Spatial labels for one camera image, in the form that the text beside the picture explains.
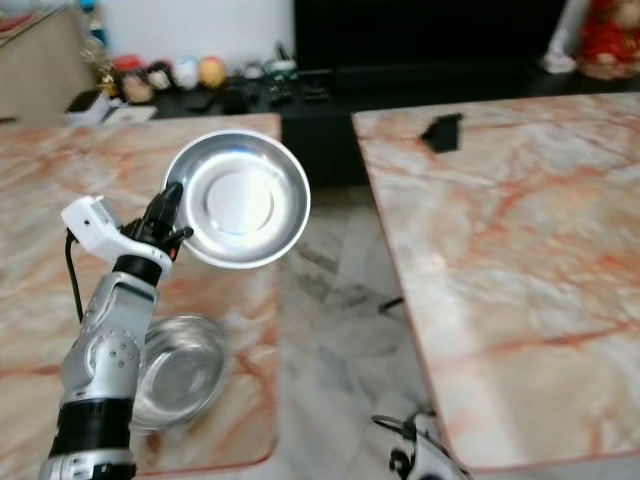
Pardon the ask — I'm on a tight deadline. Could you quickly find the round steel plate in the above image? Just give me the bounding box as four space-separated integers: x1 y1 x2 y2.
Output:
162 128 311 270

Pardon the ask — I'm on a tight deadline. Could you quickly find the black round doll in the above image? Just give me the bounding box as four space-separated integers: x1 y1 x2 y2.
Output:
147 61 174 92

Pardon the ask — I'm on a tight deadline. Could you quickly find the red capped doll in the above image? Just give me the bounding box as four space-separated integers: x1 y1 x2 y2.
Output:
113 55 151 105

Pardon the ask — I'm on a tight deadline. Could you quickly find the black television console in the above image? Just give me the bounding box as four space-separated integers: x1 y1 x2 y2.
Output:
105 65 640 187

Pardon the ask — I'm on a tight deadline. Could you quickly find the black television screen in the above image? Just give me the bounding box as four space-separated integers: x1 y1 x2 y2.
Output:
292 0 571 71

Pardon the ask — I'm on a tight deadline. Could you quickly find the round steel bowl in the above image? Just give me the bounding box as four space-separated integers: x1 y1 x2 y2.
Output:
130 314 229 431

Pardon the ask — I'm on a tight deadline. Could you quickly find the small black stand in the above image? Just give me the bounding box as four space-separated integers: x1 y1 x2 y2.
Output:
422 113 464 153

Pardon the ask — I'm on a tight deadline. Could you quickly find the small white box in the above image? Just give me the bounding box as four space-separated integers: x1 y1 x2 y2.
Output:
65 90 111 126

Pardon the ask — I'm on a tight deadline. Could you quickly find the red seated statue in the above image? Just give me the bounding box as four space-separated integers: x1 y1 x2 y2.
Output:
578 0 640 81

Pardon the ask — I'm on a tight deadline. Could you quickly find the small white figurine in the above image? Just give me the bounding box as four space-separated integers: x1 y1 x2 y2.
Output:
540 20 579 74

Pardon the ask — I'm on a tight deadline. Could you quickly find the gold trophy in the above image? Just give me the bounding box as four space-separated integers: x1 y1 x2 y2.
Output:
78 0 116 96

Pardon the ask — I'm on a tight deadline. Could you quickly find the beige cardboard box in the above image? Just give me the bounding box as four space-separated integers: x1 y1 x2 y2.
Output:
0 8 96 126

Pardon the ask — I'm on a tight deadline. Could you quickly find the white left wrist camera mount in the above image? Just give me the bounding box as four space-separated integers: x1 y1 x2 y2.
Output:
61 195 173 269

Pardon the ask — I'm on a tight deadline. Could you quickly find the white round doll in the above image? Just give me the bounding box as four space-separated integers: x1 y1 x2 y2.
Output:
173 58 200 90

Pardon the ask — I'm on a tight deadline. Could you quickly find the yellow round doll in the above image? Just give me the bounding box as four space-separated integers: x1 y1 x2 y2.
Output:
199 56 227 89

